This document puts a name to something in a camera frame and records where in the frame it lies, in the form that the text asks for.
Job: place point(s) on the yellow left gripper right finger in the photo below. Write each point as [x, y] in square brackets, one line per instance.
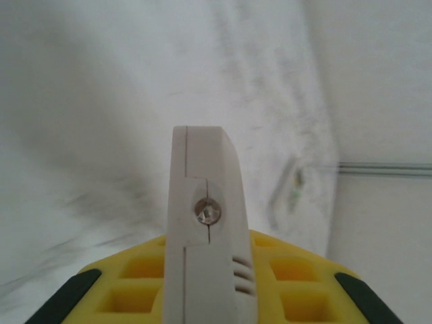
[303, 290]

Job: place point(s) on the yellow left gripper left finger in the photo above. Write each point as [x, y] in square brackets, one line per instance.
[101, 290]

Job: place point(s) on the white air conditioner remote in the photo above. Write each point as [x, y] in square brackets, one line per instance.
[202, 152]

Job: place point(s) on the aluminium frame post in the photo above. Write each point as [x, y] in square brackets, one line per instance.
[388, 168]

